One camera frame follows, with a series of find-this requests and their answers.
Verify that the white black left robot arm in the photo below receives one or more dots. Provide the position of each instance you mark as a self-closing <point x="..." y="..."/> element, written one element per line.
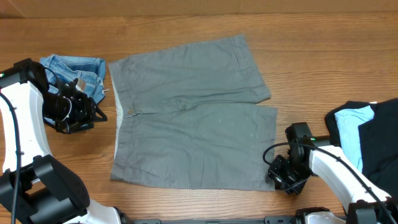
<point x="35" y="187"/>

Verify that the folded blue denim shorts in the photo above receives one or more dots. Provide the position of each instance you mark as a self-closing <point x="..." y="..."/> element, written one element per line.
<point x="68" y="68"/>

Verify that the black garment pile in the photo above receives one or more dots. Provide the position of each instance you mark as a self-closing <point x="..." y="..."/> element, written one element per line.
<point x="378" y="139"/>

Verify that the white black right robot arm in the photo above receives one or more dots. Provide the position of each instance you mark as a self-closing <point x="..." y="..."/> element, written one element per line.
<point x="362" y="201"/>

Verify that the grey cotton shorts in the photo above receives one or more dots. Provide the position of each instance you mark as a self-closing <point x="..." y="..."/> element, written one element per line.
<point x="193" y="117"/>

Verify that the light blue garment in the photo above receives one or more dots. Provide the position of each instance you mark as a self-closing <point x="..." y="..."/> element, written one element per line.
<point x="348" y="122"/>

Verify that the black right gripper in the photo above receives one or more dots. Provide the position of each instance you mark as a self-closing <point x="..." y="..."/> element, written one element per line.
<point x="277" y="177"/>

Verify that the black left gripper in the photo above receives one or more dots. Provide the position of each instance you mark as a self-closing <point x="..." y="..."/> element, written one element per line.
<point x="87" y="115"/>

